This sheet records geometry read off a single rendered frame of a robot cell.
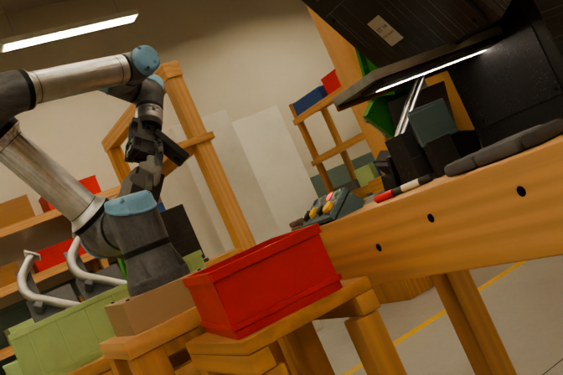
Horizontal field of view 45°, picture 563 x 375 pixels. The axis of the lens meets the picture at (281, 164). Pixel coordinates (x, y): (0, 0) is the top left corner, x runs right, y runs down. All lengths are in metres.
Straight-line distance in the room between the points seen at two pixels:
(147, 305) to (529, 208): 0.86
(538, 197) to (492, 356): 1.40
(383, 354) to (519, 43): 0.67
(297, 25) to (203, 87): 1.99
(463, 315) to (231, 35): 8.15
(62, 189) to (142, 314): 0.39
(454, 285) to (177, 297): 1.04
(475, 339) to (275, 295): 1.25
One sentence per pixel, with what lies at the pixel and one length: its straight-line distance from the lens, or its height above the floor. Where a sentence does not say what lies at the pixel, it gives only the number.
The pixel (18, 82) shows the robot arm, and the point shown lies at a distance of 1.63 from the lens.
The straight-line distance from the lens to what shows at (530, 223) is 1.04.
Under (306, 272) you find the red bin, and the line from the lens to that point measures 1.19.
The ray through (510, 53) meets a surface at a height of 1.07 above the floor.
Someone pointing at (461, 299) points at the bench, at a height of 0.48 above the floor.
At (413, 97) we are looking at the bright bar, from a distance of 1.44.
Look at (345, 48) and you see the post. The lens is 2.28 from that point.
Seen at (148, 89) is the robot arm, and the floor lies 1.42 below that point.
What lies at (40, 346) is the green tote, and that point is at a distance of 2.15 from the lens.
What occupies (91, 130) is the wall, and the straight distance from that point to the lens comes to 8.90.
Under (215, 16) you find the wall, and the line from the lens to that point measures 10.11.
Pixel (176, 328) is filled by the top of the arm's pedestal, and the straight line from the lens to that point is 1.51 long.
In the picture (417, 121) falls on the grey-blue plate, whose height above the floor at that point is 1.02.
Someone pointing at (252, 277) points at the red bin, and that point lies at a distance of 1.16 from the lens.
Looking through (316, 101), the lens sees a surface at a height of 2.04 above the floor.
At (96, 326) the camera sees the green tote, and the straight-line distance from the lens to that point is 2.16.
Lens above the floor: 0.96
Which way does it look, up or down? 4 degrees up
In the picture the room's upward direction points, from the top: 24 degrees counter-clockwise
